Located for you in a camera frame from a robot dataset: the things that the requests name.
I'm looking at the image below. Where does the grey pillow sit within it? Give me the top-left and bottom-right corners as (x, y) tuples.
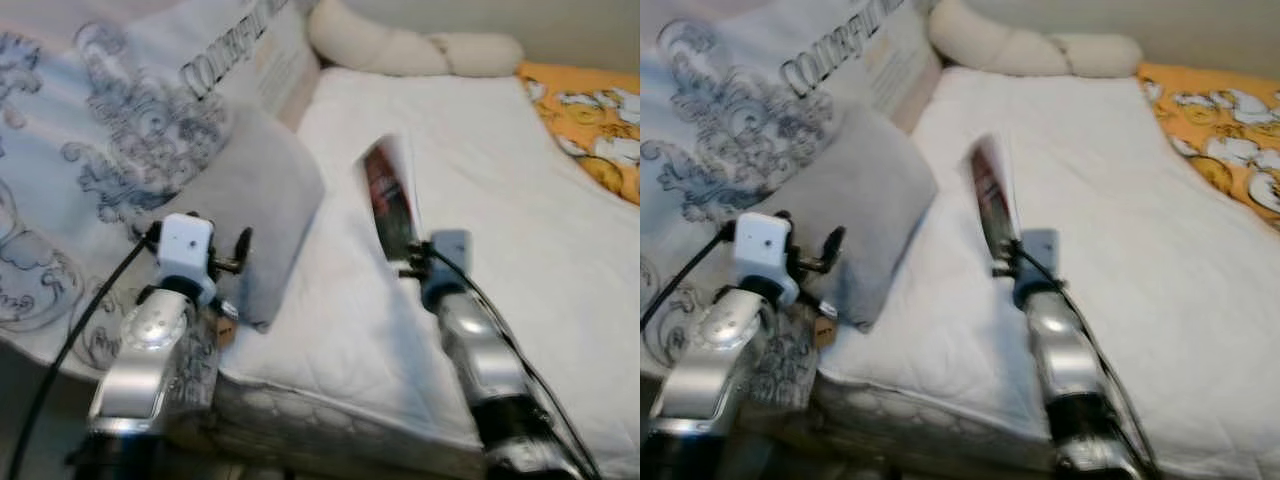
(770, 105), (939, 333)
(150, 105), (327, 333)

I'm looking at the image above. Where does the dark red cover book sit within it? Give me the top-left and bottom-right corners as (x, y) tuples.
(967, 133), (1023, 271)
(358, 133), (426, 269)

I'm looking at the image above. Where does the yellow cartoon print blanket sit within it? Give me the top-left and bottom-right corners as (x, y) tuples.
(515, 62), (641, 206)
(1135, 62), (1280, 231)

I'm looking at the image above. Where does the white black swirl sheet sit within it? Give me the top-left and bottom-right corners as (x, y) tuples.
(760, 300), (836, 411)
(165, 298), (231, 411)

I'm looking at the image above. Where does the white quilted mattress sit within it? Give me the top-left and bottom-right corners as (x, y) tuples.
(815, 68), (1280, 479)
(215, 68), (641, 479)

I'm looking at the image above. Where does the white grey patterned duvet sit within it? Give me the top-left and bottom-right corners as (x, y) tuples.
(0, 0), (321, 376)
(640, 0), (941, 376)

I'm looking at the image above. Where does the grey quilted bed base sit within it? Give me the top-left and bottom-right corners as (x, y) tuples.
(180, 375), (481, 480)
(790, 375), (1071, 480)

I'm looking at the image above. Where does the cream knotted pillow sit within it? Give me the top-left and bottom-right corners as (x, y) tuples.
(928, 0), (1143, 79)
(307, 0), (524, 78)

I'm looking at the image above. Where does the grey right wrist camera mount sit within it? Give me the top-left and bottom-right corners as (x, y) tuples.
(420, 230), (473, 311)
(1010, 228), (1059, 309)

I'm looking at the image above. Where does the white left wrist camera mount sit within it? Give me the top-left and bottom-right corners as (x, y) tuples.
(155, 213), (217, 306)
(733, 212), (799, 306)

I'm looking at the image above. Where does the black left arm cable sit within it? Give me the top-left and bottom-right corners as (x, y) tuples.
(640, 225), (739, 331)
(5, 228), (161, 480)

